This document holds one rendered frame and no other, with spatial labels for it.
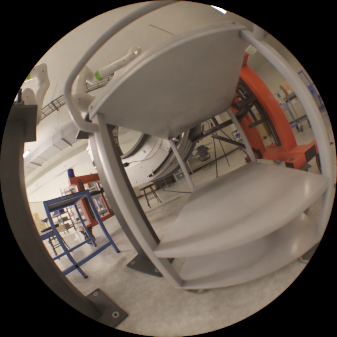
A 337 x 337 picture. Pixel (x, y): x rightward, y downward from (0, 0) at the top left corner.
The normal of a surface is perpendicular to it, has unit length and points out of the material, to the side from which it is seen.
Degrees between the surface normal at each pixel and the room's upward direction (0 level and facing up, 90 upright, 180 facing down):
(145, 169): 90
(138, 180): 90
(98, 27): 180
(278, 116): 90
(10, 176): 90
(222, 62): 180
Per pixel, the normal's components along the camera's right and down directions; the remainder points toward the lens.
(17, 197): 0.79, -0.40
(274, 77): -0.88, 0.38
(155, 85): 0.41, 0.91
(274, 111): -0.37, 0.11
